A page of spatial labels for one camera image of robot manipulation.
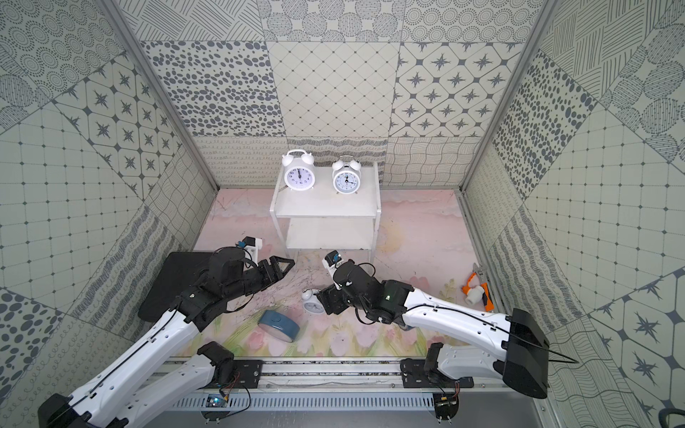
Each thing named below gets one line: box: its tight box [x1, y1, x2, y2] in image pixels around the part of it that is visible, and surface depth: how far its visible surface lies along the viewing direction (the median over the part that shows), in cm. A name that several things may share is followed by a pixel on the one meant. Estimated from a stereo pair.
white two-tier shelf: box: [269, 161, 381, 264], surface depth 76 cm
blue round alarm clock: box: [257, 310, 301, 343], surface depth 76 cm
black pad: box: [138, 251, 213, 323], surface depth 90 cm
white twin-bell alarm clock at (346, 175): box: [331, 155, 363, 196], surface depth 71 cm
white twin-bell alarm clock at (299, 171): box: [281, 148, 317, 191], surface depth 72 cm
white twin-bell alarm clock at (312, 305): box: [301, 288, 326, 315], surface depth 83 cm
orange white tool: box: [461, 262, 496, 313], surface depth 92 cm
